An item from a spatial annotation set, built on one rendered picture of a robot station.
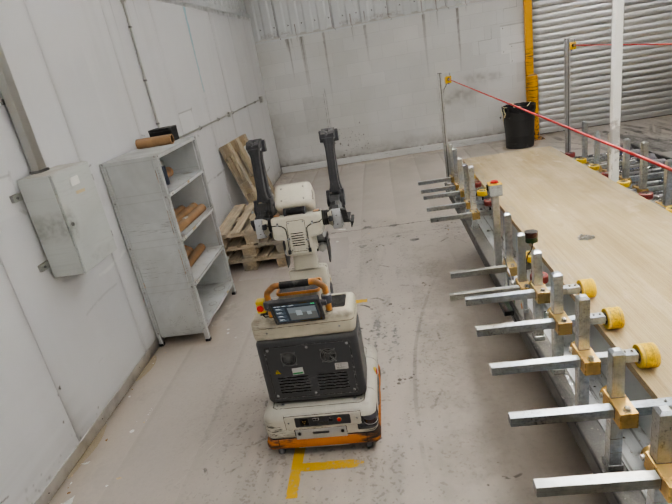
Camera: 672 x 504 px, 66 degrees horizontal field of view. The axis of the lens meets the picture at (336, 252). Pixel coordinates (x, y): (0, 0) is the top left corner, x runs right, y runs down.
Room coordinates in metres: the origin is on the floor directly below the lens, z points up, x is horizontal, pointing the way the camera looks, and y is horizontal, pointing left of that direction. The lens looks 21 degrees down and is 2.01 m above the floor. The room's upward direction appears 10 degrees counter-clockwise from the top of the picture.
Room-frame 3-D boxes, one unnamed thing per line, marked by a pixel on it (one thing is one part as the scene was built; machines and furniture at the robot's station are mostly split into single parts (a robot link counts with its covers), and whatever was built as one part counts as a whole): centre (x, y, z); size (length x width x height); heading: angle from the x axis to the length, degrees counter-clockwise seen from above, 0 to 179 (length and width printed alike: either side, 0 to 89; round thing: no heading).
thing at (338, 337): (2.48, 0.22, 0.59); 0.55 x 0.34 x 0.83; 82
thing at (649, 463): (0.93, -0.69, 0.95); 0.14 x 0.06 x 0.05; 173
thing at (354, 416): (2.25, 0.23, 0.23); 0.41 x 0.02 x 0.08; 82
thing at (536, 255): (1.94, -0.82, 0.89); 0.04 x 0.04 x 0.48; 83
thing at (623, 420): (1.17, -0.72, 0.95); 0.14 x 0.06 x 0.05; 173
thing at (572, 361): (1.41, -0.69, 0.95); 0.50 x 0.04 x 0.04; 83
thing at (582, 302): (1.44, -0.76, 0.92); 0.04 x 0.04 x 0.48; 83
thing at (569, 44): (4.59, -2.28, 1.25); 0.15 x 0.08 x 1.10; 173
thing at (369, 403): (2.57, 0.20, 0.16); 0.67 x 0.64 x 0.25; 172
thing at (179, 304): (4.24, 1.31, 0.78); 0.90 x 0.45 x 1.55; 173
